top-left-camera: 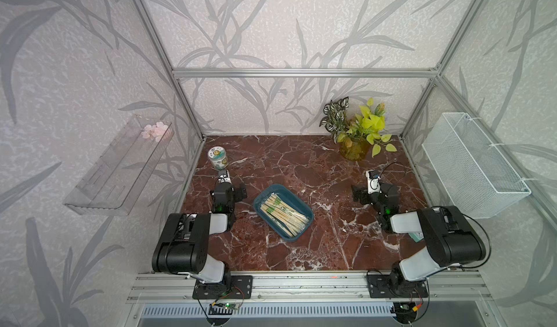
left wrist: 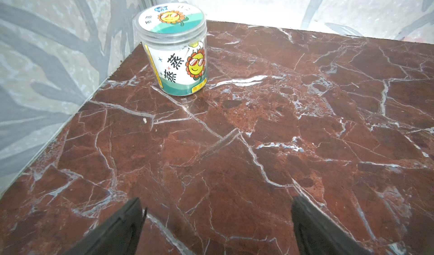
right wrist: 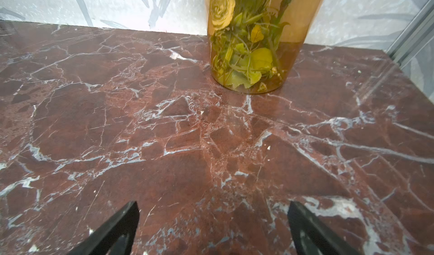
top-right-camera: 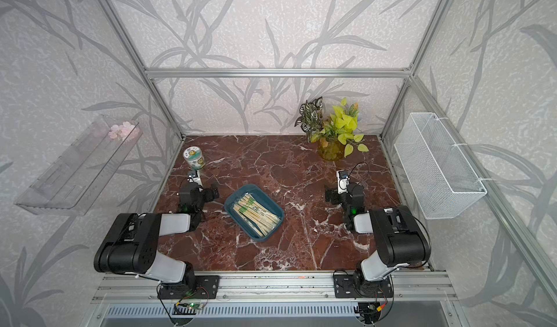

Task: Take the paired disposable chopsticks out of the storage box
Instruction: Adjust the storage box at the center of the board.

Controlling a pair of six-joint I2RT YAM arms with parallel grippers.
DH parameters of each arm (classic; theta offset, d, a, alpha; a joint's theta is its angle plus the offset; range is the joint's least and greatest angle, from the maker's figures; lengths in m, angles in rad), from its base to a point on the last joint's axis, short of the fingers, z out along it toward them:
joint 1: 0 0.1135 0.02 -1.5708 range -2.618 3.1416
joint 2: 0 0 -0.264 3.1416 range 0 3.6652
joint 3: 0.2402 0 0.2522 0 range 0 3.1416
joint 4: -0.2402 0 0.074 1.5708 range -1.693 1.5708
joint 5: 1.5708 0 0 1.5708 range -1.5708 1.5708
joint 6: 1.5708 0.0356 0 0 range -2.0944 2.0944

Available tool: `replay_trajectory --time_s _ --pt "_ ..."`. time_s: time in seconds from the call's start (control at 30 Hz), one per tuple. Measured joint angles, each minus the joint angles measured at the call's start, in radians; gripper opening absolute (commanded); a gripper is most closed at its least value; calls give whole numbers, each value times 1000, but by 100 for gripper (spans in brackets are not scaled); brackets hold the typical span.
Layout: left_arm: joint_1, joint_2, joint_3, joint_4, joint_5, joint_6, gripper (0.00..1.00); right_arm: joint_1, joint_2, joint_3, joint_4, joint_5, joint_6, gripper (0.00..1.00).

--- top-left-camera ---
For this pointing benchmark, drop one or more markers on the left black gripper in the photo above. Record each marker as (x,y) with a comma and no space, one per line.
(237,196)

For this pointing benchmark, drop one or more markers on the teal storage box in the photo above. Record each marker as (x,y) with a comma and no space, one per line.
(292,200)

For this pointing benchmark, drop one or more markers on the small teal alarm clock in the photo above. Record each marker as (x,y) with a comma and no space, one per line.
(417,237)

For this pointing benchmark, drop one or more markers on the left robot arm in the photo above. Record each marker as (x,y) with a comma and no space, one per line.
(183,245)

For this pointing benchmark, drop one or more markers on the white wire mesh basket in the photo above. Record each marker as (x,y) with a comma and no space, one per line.
(478,178)

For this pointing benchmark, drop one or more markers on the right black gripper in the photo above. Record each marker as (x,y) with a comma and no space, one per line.
(357,195)

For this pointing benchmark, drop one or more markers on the potted green plant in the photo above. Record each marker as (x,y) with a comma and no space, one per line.
(363,133)

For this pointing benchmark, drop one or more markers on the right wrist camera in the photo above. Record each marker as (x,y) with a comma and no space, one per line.
(373,181)

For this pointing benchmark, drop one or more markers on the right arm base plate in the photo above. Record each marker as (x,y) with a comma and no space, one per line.
(394,286)

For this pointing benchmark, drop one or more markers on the aluminium front rail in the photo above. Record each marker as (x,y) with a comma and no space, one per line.
(310,286)

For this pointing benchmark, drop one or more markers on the clear acrylic wall shelf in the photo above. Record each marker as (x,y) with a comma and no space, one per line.
(116,180)

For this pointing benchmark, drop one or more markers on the small printed tin can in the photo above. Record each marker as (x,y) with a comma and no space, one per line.
(218,158)

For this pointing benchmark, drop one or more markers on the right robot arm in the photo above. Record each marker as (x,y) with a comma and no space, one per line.
(449,238)

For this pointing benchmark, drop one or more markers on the pink flower decoration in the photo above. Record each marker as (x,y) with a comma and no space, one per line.
(155,131)

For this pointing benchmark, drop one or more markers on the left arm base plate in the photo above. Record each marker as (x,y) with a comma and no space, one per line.
(231,287)

